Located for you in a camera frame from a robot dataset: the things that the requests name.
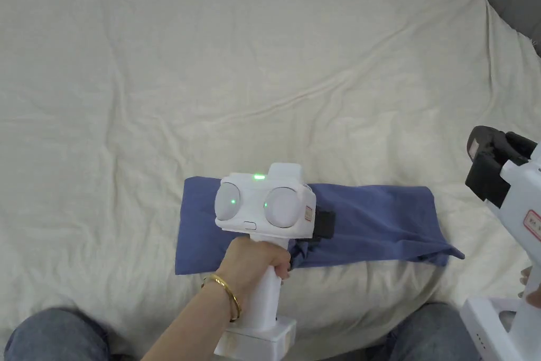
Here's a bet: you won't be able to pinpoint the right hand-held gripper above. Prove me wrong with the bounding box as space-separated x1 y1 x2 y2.
460 125 541 361

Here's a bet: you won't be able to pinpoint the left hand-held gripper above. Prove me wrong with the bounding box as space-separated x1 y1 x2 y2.
213 163 337 361

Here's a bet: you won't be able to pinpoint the blue garment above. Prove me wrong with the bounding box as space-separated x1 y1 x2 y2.
174 175 465 277

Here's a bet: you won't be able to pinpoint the person's left hand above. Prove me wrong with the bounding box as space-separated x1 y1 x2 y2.
214 236 292 308

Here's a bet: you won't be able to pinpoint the person's right hand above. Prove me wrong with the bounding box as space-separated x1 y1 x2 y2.
519 265 534 299

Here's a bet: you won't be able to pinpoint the bed with beige sheet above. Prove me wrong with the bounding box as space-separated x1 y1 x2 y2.
0 0 541 361

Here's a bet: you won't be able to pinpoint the person's legs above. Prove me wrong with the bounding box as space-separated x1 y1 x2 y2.
0 301 482 361

